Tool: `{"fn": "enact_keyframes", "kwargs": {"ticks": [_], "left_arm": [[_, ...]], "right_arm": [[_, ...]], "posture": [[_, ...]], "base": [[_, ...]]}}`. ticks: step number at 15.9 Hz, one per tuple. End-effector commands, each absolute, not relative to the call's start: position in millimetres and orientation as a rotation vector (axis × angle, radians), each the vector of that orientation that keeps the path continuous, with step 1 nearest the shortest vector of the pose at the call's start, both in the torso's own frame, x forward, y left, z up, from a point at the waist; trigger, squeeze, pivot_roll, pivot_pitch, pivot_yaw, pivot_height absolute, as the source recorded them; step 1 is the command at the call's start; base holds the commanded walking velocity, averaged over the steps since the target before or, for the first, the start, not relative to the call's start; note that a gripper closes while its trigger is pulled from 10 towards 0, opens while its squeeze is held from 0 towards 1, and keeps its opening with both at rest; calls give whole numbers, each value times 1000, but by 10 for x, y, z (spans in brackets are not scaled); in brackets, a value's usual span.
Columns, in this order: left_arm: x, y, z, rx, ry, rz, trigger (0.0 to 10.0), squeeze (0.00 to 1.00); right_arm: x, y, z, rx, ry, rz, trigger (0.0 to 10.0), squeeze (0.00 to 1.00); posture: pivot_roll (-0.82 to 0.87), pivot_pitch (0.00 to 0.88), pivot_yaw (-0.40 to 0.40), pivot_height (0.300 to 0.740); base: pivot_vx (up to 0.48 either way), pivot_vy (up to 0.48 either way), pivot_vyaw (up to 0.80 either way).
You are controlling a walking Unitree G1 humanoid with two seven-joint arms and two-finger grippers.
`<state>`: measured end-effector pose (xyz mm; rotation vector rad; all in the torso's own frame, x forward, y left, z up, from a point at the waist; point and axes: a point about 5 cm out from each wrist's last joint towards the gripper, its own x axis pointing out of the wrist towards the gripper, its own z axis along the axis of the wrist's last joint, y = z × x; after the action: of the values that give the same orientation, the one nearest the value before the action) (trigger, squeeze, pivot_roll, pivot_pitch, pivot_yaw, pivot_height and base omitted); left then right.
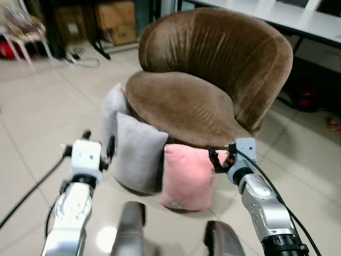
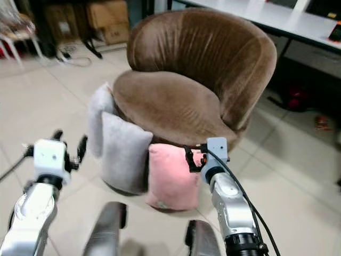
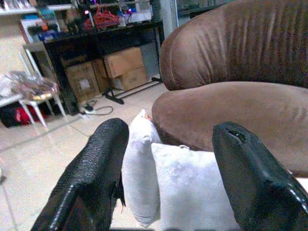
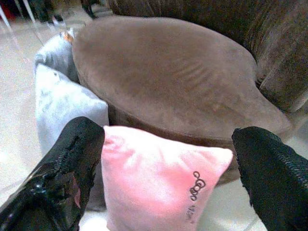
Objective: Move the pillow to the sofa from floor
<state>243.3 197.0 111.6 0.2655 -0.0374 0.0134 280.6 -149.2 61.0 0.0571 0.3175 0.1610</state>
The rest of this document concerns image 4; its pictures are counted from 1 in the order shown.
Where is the brown round sofa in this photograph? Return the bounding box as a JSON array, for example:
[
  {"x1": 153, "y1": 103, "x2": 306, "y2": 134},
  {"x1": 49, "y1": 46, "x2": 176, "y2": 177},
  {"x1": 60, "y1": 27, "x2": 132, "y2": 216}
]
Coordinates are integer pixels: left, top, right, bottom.
[{"x1": 72, "y1": 0, "x2": 308, "y2": 186}]

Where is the pink plush pillow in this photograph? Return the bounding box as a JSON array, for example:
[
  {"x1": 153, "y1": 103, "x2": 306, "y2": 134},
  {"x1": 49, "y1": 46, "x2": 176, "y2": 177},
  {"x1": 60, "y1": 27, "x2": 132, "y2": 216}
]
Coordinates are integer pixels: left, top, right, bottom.
[{"x1": 100, "y1": 125, "x2": 234, "y2": 231}]

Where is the grey pillow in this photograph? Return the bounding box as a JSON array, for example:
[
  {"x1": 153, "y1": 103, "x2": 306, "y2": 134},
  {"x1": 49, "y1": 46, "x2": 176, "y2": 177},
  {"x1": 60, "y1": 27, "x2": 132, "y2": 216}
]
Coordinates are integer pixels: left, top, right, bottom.
[{"x1": 33, "y1": 33, "x2": 110, "y2": 212}]

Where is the white crumpled wrapper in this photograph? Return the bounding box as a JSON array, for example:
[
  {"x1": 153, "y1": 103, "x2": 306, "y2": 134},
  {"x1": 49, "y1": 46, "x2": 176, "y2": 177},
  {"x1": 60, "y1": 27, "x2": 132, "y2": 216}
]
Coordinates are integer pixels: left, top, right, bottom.
[{"x1": 60, "y1": 27, "x2": 75, "y2": 41}]

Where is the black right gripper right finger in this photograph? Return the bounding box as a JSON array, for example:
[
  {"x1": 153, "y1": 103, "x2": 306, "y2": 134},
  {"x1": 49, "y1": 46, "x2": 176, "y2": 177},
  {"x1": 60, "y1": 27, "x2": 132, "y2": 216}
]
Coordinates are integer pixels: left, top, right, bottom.
[{"x1": 231, "y1": 126, "x2": 308, "y2": 231}]

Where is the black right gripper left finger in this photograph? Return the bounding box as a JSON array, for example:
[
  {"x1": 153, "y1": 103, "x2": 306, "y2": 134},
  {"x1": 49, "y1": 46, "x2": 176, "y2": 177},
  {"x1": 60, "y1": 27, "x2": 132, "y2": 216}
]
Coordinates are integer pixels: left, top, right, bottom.
[{"x1": 0, "y1": 116, "x2": 105, "y2": 231}]

